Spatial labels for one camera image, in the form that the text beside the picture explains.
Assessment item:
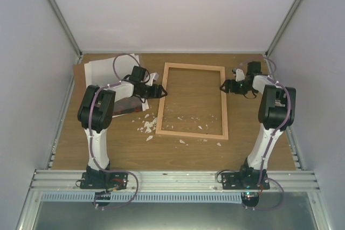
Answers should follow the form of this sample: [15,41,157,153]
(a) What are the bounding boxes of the aluminium front mounting rail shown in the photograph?
[30,170,320,192]

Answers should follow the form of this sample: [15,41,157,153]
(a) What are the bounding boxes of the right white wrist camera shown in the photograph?
[232,68,246,82]

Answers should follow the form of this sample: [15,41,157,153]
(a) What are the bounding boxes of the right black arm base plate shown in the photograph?
[220,171,270,190]

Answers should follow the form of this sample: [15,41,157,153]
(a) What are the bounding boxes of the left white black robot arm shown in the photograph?
[77,66,168,189]

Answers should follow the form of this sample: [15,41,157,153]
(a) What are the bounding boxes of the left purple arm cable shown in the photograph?
[87,53,141,171]

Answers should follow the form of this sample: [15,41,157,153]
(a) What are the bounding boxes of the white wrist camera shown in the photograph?
[146,72,159,86]
[232,68,246,82]

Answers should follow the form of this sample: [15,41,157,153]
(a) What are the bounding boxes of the light wooden picture frame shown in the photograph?
[156,62,229,140]

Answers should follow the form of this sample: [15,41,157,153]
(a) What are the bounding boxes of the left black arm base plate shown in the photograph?
[77,171,128,190]

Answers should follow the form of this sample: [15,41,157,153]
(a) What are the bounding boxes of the white paper sheet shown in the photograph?
[84,53,140,87]

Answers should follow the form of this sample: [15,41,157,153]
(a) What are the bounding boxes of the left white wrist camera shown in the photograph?
[146,72,159,86]

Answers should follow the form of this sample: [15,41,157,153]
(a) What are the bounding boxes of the right aluminium corner post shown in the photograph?
[265,0,303,57]

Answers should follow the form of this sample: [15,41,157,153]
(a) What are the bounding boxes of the brown frame backing board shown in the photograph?
[73,64,86,102]

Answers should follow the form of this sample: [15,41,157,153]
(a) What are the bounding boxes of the left aluminium corner post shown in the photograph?
[47,0,82,60]

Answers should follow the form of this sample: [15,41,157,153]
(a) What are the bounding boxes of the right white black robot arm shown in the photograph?
[220,61,296,190]

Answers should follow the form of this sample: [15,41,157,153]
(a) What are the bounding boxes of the aluminium corner post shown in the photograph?
[47,0,82,60]
[265,0,303,57]

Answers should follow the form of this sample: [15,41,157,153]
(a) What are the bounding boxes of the slotted grey cable duct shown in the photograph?
[41,191,242,204]

